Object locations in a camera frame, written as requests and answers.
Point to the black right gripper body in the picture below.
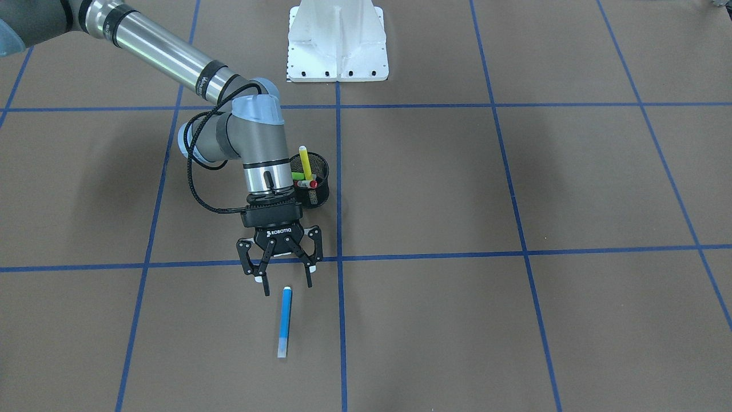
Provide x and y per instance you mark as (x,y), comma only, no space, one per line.
(278,236)

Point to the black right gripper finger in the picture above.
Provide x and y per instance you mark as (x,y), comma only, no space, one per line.
(259,271)
(309,259)

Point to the blue marker pen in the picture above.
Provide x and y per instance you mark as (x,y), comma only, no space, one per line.
(285,320)

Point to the red capped white marker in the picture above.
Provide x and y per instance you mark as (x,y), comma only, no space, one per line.
(307,184)

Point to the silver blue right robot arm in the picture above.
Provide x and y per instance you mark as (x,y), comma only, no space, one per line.
(245,123)

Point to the black mesh pen cup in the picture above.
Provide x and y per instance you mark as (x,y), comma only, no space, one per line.
(311,199)

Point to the yellow highlighter pen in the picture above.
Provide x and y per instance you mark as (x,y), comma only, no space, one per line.
(305,163)

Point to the brown paper table cover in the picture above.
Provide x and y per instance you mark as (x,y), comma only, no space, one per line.
(531,213)

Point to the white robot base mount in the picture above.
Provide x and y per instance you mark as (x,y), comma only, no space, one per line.
(337,41)

